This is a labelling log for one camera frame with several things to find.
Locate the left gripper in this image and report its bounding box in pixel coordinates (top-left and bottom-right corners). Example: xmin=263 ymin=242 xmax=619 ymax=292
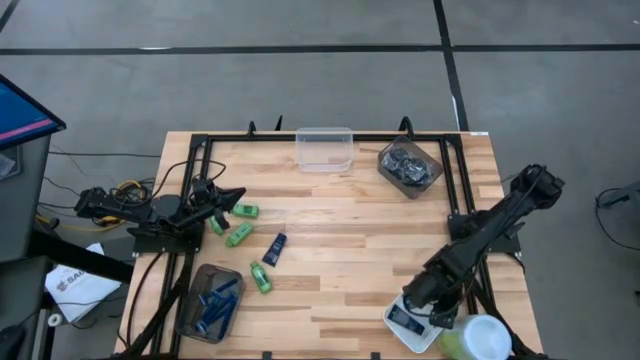
xmin=191 ymin=178 xmax=247 ymax=231

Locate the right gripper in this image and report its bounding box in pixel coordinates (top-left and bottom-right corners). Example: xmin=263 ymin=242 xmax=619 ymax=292
xmin=403 ymin=267 xmax=464 ymax=330

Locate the white plastic tray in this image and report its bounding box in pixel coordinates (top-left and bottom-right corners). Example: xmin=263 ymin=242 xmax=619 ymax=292
xmin=382 ymin=292 xmax=446 ymax=355

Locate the green canister with white lid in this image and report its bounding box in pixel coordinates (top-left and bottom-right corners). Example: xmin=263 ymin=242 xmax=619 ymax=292
xmin=436 ymin=313 xmax=514 ymax=360

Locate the clear plastic container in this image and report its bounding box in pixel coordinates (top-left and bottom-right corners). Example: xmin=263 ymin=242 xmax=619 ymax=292
xmin=294 ymin=126 xmax=355 ymax=174

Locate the dark translucent plastic container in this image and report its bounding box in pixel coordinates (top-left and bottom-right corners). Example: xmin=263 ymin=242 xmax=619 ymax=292
xmin=377 ymin=135 xmax=445 ymax=200
xmin=176 ymin=263 xmax=246 ymax=345

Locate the black stand beam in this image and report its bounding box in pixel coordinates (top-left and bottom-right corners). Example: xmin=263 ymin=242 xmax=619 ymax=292
xmin=27 ymin=232 xmax=135 ymax=284

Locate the white printed paper sheet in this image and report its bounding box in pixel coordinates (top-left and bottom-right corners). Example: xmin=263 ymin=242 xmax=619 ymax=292
xmin=43 ymin=242 xmax=124 ymax=324

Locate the grey equipment cart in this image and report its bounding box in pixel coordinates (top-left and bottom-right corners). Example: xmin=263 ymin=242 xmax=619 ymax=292
xmin=0 ymin=134 xmax=54 ymax=264

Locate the monitor with blue screen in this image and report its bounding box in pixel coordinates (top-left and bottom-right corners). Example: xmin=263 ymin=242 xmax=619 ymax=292
xmin=0 ymin=73 xmax=68 ymax=151

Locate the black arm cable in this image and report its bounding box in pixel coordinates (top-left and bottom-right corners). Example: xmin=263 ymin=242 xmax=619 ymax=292
xmin=149 ymin=159 xmax=228 ymax=199

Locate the yellow cable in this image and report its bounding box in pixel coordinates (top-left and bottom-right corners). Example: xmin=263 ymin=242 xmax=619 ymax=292
xmin=34 ymin=178 xmax=146 ymax=234

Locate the black metal table frame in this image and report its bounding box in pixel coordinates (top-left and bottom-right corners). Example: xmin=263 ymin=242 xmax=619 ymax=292
xmin=117 ymin=115 xmax=546 ymax=360

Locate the black floor cable loop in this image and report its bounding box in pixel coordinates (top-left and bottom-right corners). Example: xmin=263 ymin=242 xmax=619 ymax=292
xmin=593 ymin=185 xmax=640 ymax=252

